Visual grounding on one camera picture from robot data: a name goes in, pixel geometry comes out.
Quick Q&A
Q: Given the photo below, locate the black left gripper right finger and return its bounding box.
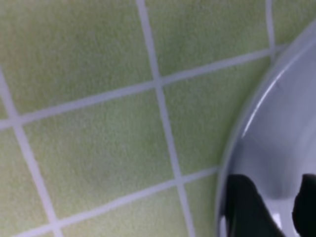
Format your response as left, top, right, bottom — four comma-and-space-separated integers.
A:
292, 174, 316, 237

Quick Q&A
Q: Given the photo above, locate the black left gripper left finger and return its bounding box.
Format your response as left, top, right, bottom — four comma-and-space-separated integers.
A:
226, 174, 284, 237

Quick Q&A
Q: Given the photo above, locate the grey plate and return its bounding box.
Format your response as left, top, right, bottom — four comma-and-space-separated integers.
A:
214, 22, 316, 237

